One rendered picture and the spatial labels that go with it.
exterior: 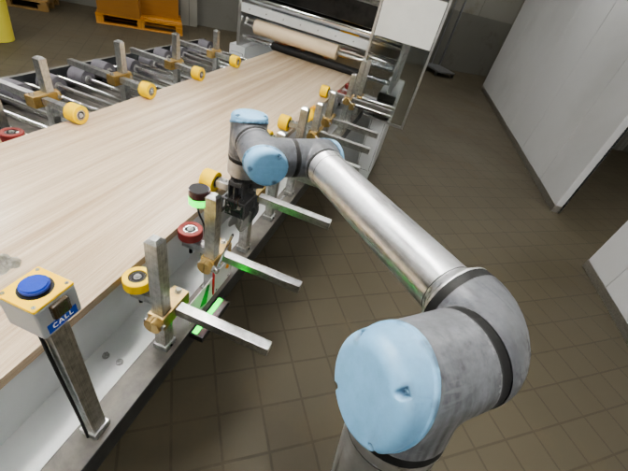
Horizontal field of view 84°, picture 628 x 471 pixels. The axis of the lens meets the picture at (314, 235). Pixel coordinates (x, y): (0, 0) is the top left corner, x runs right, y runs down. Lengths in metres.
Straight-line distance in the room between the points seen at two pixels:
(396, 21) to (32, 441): 3.19
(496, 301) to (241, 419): 1.52
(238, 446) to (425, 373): 1.50
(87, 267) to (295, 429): 1.17
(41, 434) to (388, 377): 1.03
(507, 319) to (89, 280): 0.98
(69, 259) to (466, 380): 1.05
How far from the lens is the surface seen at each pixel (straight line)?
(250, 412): 1.85
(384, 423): 0.36
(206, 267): 1.17
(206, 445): 1.80
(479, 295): 0.46
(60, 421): 1.24
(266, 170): 0.77
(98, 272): 1.13
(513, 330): 0.44
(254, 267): 1.18
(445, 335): 0.38
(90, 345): 1.28
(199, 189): 1.06
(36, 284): 0.67
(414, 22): 3.27
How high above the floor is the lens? 1.70
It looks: 38 degrees down
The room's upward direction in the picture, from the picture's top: 16 degrees clockwise
